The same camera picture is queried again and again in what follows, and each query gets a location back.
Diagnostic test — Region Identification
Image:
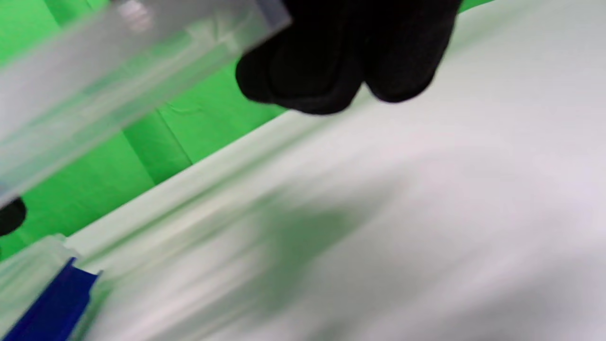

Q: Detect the person's right hand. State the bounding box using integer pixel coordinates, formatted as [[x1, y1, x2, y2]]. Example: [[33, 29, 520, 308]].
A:
[[235, 0, 462, 115]]

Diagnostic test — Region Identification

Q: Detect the person's left hand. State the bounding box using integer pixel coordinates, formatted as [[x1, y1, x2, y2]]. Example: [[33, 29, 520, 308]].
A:
[[0, 198, 27, 236]]

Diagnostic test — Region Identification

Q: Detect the clear box with blue clips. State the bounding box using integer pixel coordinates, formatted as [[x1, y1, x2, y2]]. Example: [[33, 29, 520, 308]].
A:
[[0, 234, 102, 341]]

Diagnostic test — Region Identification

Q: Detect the clear plastic lid with label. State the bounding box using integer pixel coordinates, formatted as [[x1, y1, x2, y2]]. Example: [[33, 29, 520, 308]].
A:
[[0, 0, 292, 209]]

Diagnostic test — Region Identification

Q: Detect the green backdrop cloth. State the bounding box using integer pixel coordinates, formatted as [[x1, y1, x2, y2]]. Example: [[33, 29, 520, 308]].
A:
[[0, 0, 495, 263]]

